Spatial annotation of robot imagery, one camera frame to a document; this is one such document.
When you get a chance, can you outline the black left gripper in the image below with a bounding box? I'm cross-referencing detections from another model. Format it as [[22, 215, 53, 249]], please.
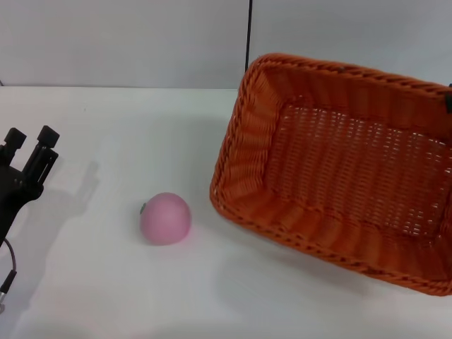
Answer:
[[0, 125, 60, 249]]

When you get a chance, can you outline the orange woven wicker basket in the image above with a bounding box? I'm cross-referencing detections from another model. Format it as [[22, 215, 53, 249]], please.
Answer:
[[208, 52, 452, 297]]

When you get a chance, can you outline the pink peach toy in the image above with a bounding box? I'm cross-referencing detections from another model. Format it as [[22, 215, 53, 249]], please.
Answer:
[[139, 192, 193, 246]]

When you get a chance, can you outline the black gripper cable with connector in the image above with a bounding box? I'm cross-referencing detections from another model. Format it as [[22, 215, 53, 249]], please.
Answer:
[[0, 238, 18, 314]]

